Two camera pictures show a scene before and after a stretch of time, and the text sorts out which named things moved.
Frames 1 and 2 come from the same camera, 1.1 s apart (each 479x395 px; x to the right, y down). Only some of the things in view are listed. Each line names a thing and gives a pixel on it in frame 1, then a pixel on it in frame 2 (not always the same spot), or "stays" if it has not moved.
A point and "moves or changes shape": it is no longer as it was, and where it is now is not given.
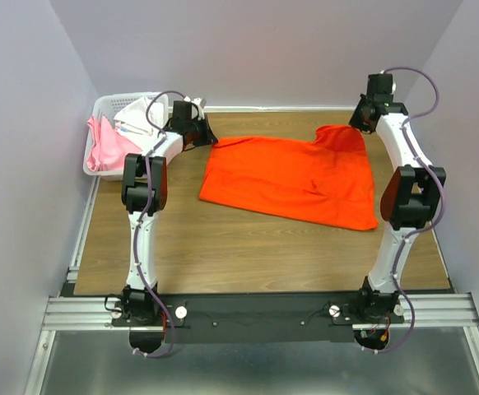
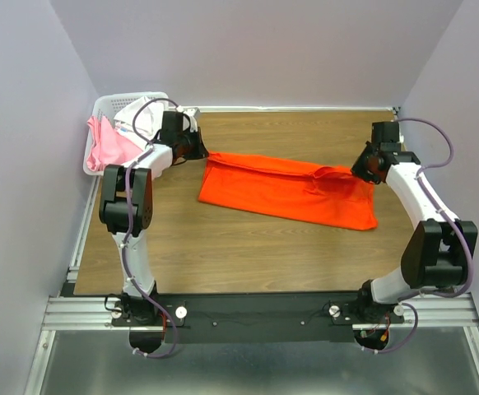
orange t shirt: [327, 180] moves or changes shape
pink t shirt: [106, 147] stays
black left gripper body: [199, 133] -> [190, 141]
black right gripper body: [356, 118] -> [362, 165]
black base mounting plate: [256, 318] stays
